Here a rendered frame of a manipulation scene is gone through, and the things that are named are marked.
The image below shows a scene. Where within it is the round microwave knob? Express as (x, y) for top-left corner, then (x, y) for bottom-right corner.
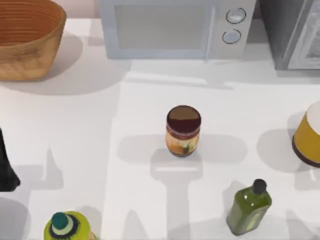
(221, 28), (242, 45)
(225, 7), (247, 24)

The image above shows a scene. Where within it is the yellow and white can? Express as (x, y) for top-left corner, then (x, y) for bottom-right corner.
(291, 100), (320, 169)

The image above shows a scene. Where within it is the brown woven basket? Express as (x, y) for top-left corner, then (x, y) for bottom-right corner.
(0, 0), (68, 82)

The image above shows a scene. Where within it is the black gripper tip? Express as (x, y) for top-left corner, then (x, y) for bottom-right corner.
(0, 127), (21, 193)

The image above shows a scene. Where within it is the brown-lidded jar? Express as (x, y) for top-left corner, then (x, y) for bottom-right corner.
(164, 105), (202, 159)

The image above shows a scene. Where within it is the pale microwave oven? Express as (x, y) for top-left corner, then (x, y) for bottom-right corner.
(98, 0), (258, 62)

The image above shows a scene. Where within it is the lime green bottle teal cap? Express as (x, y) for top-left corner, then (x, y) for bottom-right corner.
(43, 210), (99, 240)

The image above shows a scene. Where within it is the green bottle with black cap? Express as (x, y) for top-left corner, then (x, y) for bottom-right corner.
(226, 178), (273, 236)

